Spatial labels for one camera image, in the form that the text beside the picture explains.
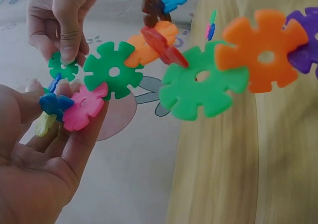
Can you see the person's right hand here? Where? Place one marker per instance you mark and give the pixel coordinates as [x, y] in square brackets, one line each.
[57, 13]

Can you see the person's left hand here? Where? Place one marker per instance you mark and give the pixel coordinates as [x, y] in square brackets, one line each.
[32, 179]

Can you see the person's left thumb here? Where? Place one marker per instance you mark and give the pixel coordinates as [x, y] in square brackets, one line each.
[26, 102]

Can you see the person's right fingers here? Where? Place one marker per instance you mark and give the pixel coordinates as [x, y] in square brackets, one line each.
[69, 42]

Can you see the person's left fingers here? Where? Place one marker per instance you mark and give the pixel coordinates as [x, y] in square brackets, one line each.
[84, 137]

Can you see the small green snowflake piece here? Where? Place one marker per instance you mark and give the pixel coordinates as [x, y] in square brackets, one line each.
[55, 68]

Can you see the small colourful disc cluster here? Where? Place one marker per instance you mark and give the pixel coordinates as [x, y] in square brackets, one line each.
[210, 30]

